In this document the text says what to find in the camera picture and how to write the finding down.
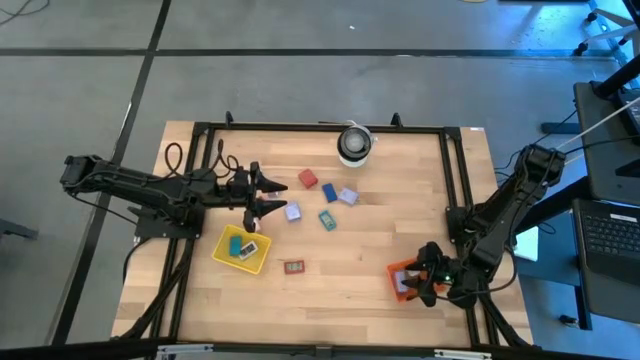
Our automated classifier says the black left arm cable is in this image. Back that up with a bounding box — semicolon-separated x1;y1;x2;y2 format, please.
164;141;241;176

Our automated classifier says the white floor sheet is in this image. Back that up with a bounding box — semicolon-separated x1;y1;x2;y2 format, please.
513;225;541;263

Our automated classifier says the dark grey floor foot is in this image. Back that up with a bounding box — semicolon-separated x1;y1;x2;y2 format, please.
0;217;40;242

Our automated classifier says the white chair base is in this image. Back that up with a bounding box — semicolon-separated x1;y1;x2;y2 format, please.
573;0;640;57

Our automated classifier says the orange plastic basket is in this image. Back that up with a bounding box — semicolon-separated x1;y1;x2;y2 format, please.
385;257;446;304

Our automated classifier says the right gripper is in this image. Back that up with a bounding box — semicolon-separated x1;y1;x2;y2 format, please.
401;242;471;308

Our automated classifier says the white digital clock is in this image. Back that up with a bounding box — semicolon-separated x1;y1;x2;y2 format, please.
237;240;260;261

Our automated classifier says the black standing desk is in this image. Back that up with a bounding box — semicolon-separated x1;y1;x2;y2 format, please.
514;52;640;331

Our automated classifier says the yellow plastic basket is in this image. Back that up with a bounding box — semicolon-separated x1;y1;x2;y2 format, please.
211;223;273;276

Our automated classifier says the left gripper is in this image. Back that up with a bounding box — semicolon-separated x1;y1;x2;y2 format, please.
227;160;290;234

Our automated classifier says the silver extrusion bar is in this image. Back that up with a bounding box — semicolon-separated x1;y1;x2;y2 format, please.
156;343;215;358
433;348;494;360

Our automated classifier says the black gantry beam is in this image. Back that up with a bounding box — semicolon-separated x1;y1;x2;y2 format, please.
0;337;640;360

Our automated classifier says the black aluminium table frame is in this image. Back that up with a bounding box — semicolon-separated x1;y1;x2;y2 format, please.
112;110;534;351

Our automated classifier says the white thin rod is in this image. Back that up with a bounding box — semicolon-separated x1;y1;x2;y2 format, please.
555;96;640;151

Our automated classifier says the black laptop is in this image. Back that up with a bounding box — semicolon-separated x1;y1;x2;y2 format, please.
571;197;640;290

